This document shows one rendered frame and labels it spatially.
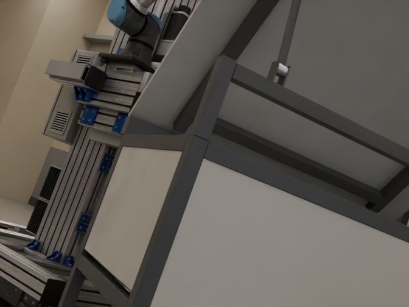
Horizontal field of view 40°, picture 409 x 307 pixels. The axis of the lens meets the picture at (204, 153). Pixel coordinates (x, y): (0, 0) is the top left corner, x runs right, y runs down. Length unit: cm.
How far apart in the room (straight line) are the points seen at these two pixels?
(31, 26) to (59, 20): 40
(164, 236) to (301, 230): 36
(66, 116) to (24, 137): 563
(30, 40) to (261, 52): 688
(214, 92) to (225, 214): 29
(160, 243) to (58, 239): 149
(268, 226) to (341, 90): 68
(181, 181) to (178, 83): 59
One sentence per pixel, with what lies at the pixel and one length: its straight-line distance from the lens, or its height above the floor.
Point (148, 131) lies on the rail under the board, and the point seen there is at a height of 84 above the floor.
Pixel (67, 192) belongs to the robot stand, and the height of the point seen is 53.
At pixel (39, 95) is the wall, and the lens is 854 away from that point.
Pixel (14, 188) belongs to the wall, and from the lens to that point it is 860.
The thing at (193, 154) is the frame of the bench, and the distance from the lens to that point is 129.
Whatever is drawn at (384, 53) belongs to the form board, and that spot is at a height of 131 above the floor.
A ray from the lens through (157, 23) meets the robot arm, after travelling 255.
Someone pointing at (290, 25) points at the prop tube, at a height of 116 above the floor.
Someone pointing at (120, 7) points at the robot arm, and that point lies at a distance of 243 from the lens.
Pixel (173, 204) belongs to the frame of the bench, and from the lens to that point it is 128.
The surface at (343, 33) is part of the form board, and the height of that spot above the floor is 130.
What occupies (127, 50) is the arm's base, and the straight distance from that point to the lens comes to 250.
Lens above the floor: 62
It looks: 6 degrees up
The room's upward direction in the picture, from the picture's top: 20 degrees clockwise
